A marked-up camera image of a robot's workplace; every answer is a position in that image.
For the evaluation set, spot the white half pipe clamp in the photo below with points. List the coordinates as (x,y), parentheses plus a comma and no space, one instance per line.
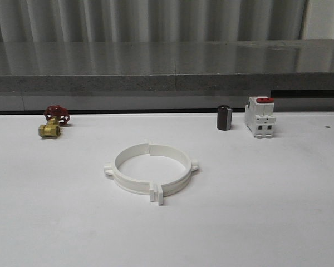
(142,187)
(160,190)

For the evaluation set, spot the black cylindrical capacitor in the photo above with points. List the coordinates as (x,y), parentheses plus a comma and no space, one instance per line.
(224,117)

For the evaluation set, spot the brass valve red handwheel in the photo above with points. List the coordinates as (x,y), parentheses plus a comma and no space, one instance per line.
(56,116)

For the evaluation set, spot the grey stone counter slab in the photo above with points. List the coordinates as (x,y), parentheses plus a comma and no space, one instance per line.
(129,76)

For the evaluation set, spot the white circuit breaker red switch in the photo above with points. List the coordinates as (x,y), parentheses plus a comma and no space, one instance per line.
(259,116)

